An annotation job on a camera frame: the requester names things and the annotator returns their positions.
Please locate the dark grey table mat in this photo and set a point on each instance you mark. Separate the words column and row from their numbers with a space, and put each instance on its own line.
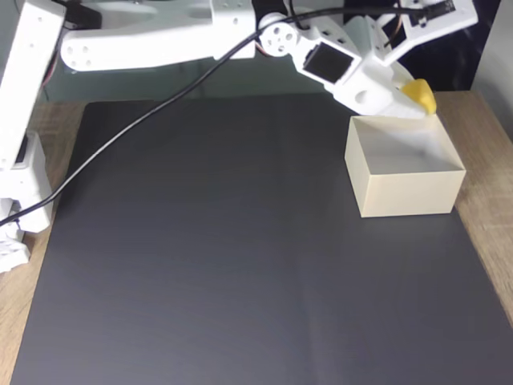
column 240, row 301

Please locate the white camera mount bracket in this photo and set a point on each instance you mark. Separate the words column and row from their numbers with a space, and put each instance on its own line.
column 441, row 26

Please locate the white open cardboard box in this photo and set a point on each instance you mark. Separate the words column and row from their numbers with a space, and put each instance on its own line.
column 409, row 192

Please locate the yellow cube block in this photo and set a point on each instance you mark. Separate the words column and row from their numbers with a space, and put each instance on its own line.
column 421, row 94

